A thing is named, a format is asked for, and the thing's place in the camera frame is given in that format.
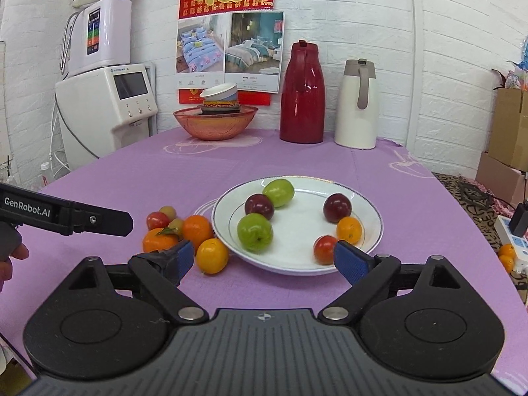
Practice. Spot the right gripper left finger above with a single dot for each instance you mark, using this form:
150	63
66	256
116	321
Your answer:
159	274

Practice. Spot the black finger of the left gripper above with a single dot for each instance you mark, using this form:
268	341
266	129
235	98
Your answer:
87	218

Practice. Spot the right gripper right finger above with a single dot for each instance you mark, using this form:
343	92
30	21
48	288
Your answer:
370	278

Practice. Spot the large orange mandarin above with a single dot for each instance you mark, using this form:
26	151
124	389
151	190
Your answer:
159	239

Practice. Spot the small orange kumquat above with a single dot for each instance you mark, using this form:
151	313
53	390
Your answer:
349	229

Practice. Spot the yellow-orange kumquat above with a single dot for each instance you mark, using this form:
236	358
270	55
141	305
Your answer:
212	257

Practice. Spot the brown-green longan fruit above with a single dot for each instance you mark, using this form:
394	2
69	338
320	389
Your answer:
169	212

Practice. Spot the dark red plum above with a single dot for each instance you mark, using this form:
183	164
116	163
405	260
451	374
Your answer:
336	207
259	204

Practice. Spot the green apple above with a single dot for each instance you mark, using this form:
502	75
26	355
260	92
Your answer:
255	232
280	192

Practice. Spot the red cherry tomato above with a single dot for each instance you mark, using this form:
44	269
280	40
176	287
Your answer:
156	220

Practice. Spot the white round plate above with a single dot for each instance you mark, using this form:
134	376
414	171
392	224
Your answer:
296	226

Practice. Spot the purple tablecloth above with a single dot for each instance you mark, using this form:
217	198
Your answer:
421	218

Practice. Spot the white water dispenser machine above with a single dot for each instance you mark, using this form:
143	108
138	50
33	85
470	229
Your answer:
104	110

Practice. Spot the leopard pattern blanket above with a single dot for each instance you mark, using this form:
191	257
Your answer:
479	203

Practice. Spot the orange on side couch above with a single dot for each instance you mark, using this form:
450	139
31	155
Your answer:
507	250

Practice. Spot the white power strip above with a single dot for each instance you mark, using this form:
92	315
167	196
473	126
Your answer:
520	244

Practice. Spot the black power adapter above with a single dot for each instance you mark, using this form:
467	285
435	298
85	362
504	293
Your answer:
518	224

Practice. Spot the orange glass bowl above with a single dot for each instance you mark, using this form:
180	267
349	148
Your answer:
223	125

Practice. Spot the white thermos jug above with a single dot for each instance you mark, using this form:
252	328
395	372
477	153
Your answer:
358	107

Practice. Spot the cardboard boxes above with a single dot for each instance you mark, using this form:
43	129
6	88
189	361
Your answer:
503	166

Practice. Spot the red thermos jug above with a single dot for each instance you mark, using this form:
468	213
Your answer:
303	101

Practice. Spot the stack of small bowls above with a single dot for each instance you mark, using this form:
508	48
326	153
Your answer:
220	99

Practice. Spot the bedding calendar poster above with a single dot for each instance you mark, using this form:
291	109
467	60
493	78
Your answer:
245	48

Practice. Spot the white wall water purifier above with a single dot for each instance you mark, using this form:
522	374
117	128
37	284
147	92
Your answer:
101	36

